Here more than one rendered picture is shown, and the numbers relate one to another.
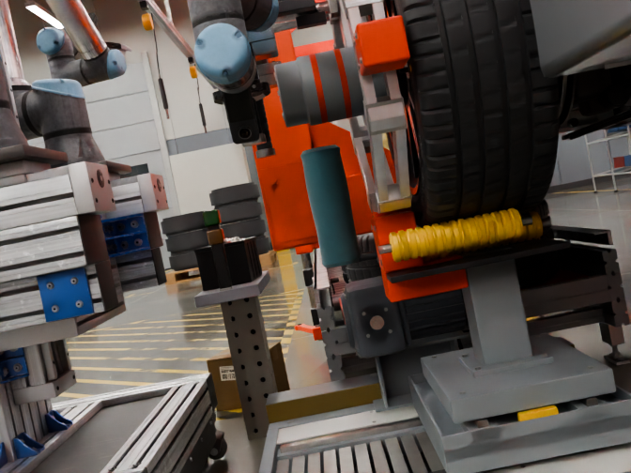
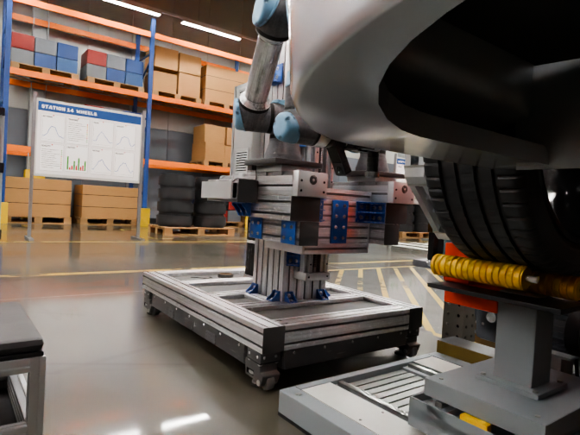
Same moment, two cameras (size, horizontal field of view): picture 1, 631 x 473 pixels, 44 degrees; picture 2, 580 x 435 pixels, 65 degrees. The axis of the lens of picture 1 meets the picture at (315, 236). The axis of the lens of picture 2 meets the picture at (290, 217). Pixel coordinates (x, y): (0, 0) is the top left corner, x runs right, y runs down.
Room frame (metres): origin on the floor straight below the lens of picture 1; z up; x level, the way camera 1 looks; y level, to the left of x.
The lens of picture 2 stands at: (0.38, -0.88, 0.65)
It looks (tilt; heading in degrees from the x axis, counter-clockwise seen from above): 2 degrees down; 53
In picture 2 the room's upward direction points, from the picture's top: 3 degrees clockwise
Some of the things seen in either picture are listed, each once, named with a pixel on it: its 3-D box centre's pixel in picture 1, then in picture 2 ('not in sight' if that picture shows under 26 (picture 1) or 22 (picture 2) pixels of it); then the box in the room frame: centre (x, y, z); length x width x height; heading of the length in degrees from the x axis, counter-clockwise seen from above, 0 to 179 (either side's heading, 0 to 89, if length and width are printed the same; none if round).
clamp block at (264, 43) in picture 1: (251, 44); not in sight; (1.41, 0.05, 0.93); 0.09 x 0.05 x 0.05; 90
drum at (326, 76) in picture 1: (330, 86); not in sight; (1.58, -0.09, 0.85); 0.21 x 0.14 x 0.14; 90
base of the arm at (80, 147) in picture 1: (71, 151); (372, 161); (1.93, 0.55, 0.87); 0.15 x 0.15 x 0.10
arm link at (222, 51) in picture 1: (224, 54); (296, 128); (1.11, 0.08, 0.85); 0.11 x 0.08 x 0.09; 0
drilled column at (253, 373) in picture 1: (252, 361); (459, 313); (2.23, 0.25, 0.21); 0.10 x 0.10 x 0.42; 0
